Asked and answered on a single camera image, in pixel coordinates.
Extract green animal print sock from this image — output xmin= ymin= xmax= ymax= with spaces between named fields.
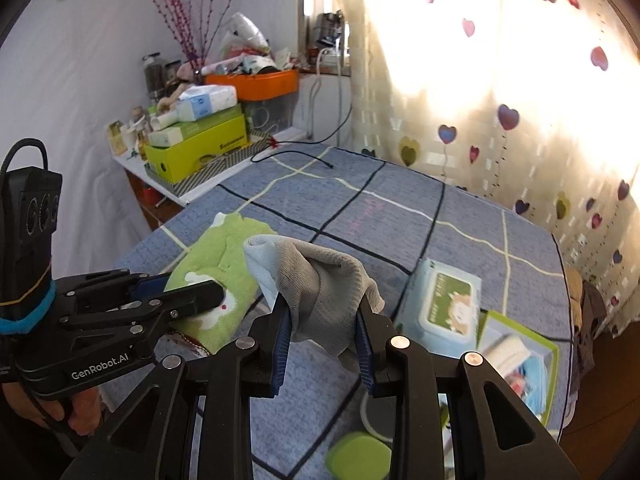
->
xmin=165 ymin=212 xmax=273 ymax=353

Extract grey light blue sock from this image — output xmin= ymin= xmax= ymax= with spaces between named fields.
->
xmin=243 ymin=234 xmax=385 ymax=358

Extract person's left hand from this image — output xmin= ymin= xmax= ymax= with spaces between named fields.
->
xmin=1 ymin=382 xmax=102 ymax=437

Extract light blue face mask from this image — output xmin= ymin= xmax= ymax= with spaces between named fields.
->
xmin=506 ymin=356 xmax=548 ymax=416

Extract green lime shallow box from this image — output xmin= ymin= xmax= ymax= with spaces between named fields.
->
xmin=477 ymin=311 xmax=559 ymax=425

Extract white folded cloth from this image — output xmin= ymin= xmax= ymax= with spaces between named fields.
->
xmin=484 ymin=334 xmax=530 ymax=378

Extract round translucent plastic container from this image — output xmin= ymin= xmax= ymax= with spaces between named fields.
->
xmin=360 ymin=392 xmax=396 ymax=443

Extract green round lid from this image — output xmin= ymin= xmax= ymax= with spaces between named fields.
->
xmin=326 ymin=431 xmax=392 ymax=480

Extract wet wipes pack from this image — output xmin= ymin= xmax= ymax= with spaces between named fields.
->
xmin=395 ymin=258 xmax=482 ymax=358

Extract yellow green cardboard box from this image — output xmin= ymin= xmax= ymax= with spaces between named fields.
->
xmin=145 ymin=116 xmax=248 ymax=182

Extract white side shelf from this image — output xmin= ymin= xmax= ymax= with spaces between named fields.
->
xmin=114 ymin=118 xmax=307 ymax=206

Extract green white flat box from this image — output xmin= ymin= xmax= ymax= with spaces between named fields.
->
xmin=148 ymin=104 xmax=243 ymax=148

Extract blue white tissue pack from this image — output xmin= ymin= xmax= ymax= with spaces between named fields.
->
xmin=176 ymin=84 xmax=238 ymax=122

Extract striped black white tray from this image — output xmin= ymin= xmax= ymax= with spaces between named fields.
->
xmin=144 ymin=134 xmax=277 ymax=197

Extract blue plaid tablecloth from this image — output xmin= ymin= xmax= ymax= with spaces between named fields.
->
xmin=120 ymin=145 xmax=572 ymax=479

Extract dark glass jar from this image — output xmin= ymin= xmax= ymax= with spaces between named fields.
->
xmin=142 ymin=52 xmax=165 ymax=100

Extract orange plastic bin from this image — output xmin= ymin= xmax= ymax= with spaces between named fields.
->
xmin=204 ymin=70 xmax=299 ymax=102

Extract pink dried flower branches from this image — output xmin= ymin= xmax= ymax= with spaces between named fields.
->
xmin=144 ymin=0 xmax=254 ymax=74

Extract heart pattern curtain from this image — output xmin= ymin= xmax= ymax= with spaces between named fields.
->
xmin=333 ymin=0 xmax=639 ymax=335

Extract black cable on table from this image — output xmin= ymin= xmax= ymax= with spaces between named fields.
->
xmin=249 ymin=104 xmax=355 ymax=169

